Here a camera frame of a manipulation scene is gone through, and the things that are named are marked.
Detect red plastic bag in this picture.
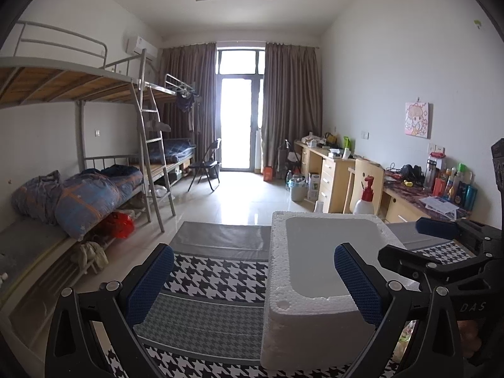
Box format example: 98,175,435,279
95,211,135,241

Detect dark blue quilt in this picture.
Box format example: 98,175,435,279
161,138,197,163

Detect green-capped spray can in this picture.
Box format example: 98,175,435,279
452,163,472,206

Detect wooden desk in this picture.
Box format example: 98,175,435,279
381,172,473,226
294,139,357,214

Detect white red-trigger spray bottle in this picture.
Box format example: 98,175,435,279
352,176,384,216

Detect white foam box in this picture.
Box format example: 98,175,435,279
260,210,409,371

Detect blue bottle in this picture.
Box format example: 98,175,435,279
462,185,478,210

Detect brown curtain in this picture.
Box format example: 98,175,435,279
261,42,324,168
157,43,219,166

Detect glass balcony door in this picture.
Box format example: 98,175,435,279
216,49,266,173

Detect white paper booklet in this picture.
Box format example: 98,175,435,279
418,196,460,219

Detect black folding chair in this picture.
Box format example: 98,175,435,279
187,138,222,193

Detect houndstooth tablecloth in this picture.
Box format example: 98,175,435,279
87,220,478,378

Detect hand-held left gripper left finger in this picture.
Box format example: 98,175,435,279
45,243,176,378

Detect dark hanging clothes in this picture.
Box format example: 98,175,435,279
175,90,198,113

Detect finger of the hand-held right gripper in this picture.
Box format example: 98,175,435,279
415,216,501,253
377,244,493,285

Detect grey metal bunk bed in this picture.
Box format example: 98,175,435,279
130,73,198,195
0,21,176,325

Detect grey mattress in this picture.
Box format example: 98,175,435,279
0,216,68,298

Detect purple grey bedding bundle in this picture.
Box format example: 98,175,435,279
10,170,64,226

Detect white air conditioner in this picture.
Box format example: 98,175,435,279
125,35,158,61

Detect silver thermos bottle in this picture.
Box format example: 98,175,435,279
425,156,440,192

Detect white green carton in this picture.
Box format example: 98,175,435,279
306,172,321,202

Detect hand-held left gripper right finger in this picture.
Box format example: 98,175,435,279
334,243,472,378

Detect black headphones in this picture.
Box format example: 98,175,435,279
400,164,423,182

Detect blue plaid quilt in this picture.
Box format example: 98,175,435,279
54,164,143,242

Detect white bucket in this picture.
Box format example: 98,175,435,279
289,177,309,203

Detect beige cloth bundle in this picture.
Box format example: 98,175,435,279
70,240,110,275

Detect pink wall picture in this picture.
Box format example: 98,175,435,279
404,102,433,140

